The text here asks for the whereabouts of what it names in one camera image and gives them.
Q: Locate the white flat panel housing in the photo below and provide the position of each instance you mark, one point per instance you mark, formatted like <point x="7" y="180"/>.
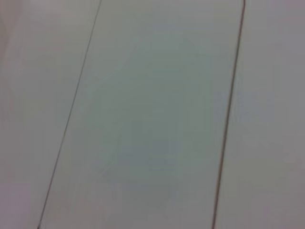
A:
<point x="147" y="114"/>

